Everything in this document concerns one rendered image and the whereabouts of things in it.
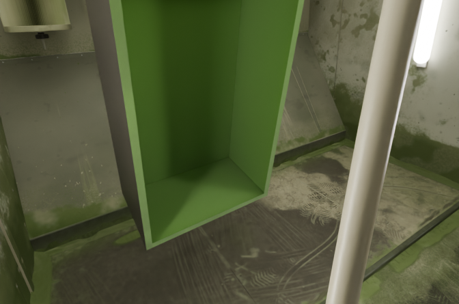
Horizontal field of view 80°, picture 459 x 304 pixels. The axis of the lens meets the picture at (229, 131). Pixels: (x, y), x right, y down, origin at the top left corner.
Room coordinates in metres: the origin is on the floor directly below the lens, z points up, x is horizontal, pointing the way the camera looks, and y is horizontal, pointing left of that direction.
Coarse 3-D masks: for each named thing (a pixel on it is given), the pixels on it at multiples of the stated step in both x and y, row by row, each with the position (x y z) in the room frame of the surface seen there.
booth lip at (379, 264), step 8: (456, 208) 1.47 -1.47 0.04; (440, 216) 1.40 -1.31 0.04; (448, 216) 1.42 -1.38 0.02; (432, 224) 1.33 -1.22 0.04; (424, 232) 1.27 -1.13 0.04; (408, 240) 1.21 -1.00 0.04; (416, 240) 1.23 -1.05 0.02; (400, 248) 1.16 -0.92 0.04; (384, 256) 1.11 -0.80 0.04; (392, 256) 1.11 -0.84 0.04; (376, 264) 1.06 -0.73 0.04; (384, 264) 1.07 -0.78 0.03; (368, 272) 1.02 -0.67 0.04
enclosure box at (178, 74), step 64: (128, 0) 1.04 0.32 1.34; (192, 0) 1.16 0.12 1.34; (256, 0) 1.19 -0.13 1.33; (128, 64) 0.71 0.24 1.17; (192, 64) 1.20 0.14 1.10; (256, 64) 1.20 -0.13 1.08; (128, 128) 0.72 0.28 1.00; (192, 128) 1.26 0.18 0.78; (256, 128) 1.20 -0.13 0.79; (128, 192) 0.93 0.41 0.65; (192, 192) 1.13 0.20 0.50; (256, 192) 1.15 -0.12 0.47
